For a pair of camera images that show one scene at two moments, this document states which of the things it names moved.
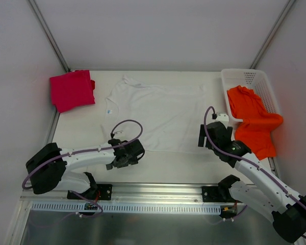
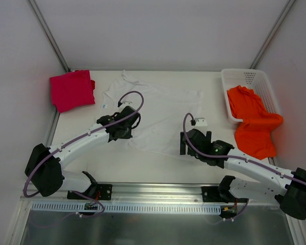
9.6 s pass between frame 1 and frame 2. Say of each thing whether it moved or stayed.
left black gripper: moved
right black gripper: moved
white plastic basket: stayed
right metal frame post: stayed
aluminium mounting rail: stayed
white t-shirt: stayed
